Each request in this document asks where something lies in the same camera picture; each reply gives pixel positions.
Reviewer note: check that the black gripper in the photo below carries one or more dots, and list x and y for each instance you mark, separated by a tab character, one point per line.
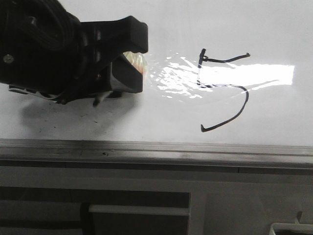
47	52

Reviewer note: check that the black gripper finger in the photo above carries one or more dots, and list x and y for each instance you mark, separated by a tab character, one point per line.
124	77
122	36

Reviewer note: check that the white whiteboard marker with tape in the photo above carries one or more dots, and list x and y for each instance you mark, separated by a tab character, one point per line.
137	60

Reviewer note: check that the white whiteboard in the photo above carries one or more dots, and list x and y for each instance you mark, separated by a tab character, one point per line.
218	71

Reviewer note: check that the dark cabinet under table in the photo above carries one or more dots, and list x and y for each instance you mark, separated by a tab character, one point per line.
51	211

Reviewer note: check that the aluminium whiteboard frame rail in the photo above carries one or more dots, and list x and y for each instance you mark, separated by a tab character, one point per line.
247	158

